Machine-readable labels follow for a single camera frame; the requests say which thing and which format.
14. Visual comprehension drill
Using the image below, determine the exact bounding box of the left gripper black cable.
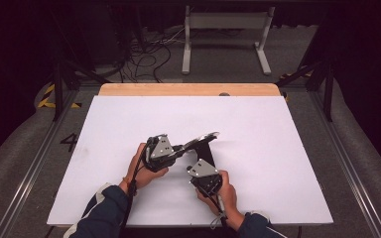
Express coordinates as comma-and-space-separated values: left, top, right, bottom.
120, 137, 155, 234

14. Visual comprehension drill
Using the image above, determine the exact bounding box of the white metal stand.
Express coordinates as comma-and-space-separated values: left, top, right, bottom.
181, 5, 277, 76

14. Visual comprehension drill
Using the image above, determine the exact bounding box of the person's left hand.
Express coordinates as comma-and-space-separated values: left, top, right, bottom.
118, 142, 170, 194

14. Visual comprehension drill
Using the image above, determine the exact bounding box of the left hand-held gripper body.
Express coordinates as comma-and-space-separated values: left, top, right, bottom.
144, 133, 187, 174

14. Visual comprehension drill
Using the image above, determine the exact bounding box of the white board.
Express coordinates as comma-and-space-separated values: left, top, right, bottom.
47, 95, 334, 228

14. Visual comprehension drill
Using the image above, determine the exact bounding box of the white oval plate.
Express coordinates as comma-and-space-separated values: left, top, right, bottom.
182, 131, 220, 154

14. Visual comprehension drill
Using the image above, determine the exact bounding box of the person's right hand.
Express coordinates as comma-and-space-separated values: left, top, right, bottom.
195, 170, 246, 232

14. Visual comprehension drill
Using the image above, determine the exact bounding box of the wooden table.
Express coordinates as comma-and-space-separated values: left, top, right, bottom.
97, 82, 282, 97

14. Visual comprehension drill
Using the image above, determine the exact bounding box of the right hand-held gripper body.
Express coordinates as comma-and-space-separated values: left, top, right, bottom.
187, 158, 224, 198

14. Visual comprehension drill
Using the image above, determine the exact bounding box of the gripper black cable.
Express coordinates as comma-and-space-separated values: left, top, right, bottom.
120, 137, 155, 234
195, 185, 230, 230

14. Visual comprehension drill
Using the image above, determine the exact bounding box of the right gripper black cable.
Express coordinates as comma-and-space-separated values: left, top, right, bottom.
195, 185, 230, 230

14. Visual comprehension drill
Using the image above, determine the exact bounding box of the black cloth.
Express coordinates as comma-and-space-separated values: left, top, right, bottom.
191, 140, 217, 169

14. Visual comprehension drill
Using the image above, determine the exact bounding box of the bundle of floor cables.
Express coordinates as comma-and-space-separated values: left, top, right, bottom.
117, 25, 187, 84

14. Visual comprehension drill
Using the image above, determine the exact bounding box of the aluminium floor rail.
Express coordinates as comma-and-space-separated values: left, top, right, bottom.
0, 86, 81, 238
307, 89, 381, 238

